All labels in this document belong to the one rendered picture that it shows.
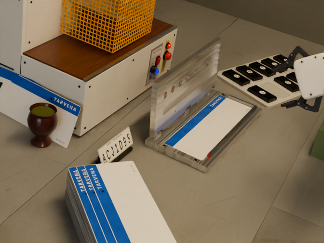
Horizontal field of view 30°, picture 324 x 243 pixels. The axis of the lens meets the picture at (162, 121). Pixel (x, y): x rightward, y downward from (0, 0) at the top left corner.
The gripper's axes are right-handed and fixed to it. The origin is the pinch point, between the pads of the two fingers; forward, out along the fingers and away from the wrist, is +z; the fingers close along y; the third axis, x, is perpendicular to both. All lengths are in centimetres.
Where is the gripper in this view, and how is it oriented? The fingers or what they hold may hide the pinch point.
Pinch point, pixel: (281, 87)
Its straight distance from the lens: 155.7
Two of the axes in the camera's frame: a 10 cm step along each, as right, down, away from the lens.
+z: -8.2, 2.6, 5.2
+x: 5.2, -0.5, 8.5
